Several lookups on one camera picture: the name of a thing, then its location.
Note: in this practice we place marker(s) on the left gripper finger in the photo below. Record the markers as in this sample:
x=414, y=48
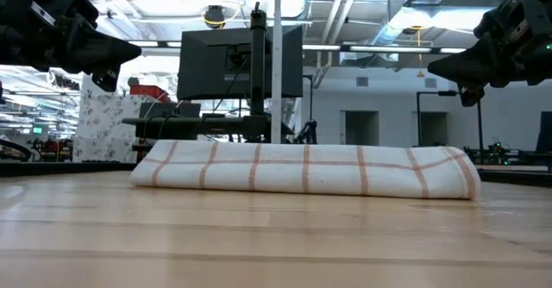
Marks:
x=105, y=80
x=99, y=51

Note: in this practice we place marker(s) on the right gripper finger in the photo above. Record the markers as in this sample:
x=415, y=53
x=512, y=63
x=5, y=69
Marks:
x=470, y=66
x=471, y=95

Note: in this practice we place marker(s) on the white towel with red stripes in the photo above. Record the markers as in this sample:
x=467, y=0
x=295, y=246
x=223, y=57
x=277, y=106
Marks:
x=302, y=171

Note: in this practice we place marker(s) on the background black robot arm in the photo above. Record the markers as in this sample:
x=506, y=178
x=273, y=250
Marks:
x=308, y=133
x=500, y=152

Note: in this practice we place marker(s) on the ceiling light strip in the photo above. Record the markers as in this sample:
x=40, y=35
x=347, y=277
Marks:
x=142, y=44
x=388, y=49
x=321, y=47
x=453, y=50

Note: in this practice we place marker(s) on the red storage bin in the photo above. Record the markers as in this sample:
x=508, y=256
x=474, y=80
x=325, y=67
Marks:
x=146, y=92

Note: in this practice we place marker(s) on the floral patterned cloth cover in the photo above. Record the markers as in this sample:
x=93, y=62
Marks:
x=103, y=128

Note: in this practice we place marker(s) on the small dark laptop screen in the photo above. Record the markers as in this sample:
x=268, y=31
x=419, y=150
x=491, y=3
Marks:
x=164, y=110

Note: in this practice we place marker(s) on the black chair back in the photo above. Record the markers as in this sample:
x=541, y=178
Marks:
x=545, y=130

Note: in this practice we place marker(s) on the black desk platform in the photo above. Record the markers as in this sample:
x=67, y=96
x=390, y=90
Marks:
x=185, y=126

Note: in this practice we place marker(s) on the neighbouring wooden table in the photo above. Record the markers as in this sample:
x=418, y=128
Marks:
x=517, y=177

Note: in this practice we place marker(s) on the black computer monitor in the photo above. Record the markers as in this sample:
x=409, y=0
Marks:
x=202, y=64

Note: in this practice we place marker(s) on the black monitor stand pole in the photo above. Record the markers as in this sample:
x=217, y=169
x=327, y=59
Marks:
x=258, y=64

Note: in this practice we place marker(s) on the black metal frame stand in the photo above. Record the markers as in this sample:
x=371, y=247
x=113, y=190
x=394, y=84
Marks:
x=448, y=92

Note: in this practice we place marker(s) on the grey wall vent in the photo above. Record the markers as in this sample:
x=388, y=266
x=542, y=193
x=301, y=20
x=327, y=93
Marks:
x=362, y=81
x=430, y=82

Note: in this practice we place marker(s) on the black right wrist camera housing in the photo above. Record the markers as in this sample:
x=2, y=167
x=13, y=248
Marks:
x=504, y=18

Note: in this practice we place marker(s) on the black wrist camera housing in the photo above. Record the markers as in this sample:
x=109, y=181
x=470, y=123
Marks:
x=73, y=5
x=504, y=18

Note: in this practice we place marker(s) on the black left wrist camera housing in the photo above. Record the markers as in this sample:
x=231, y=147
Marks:
x=73, y=5

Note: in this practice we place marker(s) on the black ceiling dome camera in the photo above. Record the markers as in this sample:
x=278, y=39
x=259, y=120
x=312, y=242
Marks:
x=214, y=16

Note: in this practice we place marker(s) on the white vertical post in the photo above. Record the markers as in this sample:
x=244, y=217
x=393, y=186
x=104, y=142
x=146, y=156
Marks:
x=276, y=64

